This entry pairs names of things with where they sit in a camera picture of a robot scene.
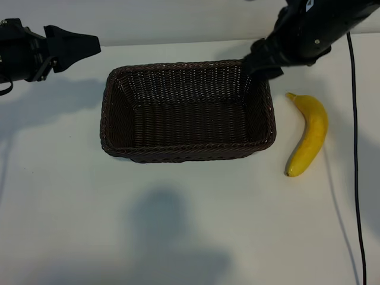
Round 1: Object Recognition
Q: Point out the thin black cable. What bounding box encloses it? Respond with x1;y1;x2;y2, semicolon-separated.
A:
346;31;367;285

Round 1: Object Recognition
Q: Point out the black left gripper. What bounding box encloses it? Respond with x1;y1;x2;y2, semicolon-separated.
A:
0;18;102;84

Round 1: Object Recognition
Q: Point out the black flat cable loop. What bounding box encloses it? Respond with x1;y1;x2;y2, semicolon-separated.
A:
0;77;14;97

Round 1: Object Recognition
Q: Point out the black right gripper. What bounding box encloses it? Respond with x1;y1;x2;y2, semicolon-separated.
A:
243;7;333;81

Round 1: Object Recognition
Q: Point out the dark brown woven basket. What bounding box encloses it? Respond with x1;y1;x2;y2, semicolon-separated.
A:
99;59;277;163

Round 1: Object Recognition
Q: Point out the yellow banana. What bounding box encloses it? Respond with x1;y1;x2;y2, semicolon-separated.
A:
285;92;330;178

